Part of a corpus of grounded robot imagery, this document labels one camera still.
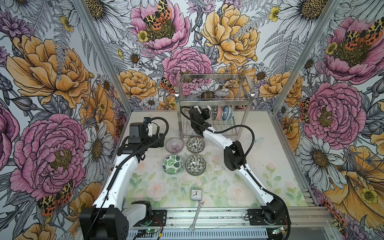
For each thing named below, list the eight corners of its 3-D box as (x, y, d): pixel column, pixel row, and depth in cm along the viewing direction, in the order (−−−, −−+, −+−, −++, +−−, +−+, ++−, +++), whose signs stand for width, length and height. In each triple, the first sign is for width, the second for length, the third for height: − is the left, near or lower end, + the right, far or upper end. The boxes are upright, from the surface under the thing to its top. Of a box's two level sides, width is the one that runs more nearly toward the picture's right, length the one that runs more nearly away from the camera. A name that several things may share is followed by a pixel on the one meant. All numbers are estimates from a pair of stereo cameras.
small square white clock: (191, 200, 82) (191, 198, 79) (191, 188, 85) (191, 187, 83) (202, 200, 82) (202, 198, 79) (202, 188, 85) (202, 187, 83)
